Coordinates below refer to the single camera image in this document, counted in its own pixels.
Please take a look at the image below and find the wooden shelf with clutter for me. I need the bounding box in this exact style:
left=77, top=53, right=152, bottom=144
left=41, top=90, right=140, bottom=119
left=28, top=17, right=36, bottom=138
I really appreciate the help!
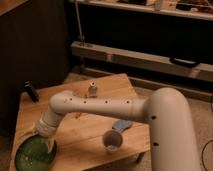
left=69, top=0, right=213, bottom=21

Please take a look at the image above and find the metal vertical rod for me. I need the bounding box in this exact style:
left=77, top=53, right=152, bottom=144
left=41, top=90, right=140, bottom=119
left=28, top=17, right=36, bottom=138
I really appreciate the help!
left=74, top=0, right=85, bottom=46

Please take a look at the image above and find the long grey case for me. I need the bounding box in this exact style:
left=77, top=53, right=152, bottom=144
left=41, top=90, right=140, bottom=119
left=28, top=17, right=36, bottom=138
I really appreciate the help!
left=71, top=41, right=213, bottom=82

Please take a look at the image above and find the small clear bottle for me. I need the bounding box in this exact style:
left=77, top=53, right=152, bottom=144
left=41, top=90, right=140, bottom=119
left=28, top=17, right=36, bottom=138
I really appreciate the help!
left=88, top=82, right=98, bottom=98

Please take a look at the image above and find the black case handle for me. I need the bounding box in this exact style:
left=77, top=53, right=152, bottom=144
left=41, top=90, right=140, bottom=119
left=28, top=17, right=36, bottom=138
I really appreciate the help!
left=169, top=58, right=200, bottom=68

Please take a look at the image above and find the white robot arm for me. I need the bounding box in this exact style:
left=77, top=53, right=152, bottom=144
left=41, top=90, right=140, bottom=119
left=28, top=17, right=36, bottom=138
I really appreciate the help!
left=27, top=88, right=201, bottom=171

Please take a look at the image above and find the black table clamp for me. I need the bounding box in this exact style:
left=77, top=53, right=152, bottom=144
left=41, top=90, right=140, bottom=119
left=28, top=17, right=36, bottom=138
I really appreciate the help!
left=21, top=81, right=39, bottom=102

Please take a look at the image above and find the white plastic cup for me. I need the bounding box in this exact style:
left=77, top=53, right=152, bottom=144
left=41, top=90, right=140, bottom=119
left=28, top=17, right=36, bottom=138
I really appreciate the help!
left=102, top=130, right=123, bottom=154

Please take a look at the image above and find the white fabric-wrapped gripper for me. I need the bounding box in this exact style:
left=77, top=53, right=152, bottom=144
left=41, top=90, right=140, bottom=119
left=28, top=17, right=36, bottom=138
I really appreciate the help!
left=22, top=112, right=62, bottom=153

